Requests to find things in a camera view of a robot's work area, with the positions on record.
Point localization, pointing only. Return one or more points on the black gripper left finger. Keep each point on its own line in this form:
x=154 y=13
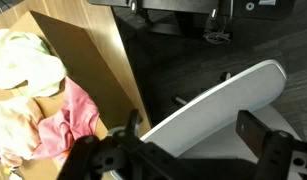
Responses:
x=103 y=156

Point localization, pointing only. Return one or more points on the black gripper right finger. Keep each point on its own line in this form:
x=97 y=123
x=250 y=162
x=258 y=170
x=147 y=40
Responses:
x=276 y=156

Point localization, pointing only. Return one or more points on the light green cloth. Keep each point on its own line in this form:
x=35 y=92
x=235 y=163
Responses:
x=23 y=63

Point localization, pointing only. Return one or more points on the pink cloth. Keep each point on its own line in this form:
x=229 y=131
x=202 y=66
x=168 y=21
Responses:
x=73 y=120

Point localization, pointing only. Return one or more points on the grey office chair black-ribbed back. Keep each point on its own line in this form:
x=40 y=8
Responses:
x=219 y=106

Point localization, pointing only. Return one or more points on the brown cardboard box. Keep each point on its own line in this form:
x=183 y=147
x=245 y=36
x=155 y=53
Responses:
x=93 y=70

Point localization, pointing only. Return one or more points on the peach cloth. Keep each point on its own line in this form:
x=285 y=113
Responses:
x=13 y=130

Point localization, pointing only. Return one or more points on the black electronics box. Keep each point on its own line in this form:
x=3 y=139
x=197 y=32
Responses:
x=259 y=8

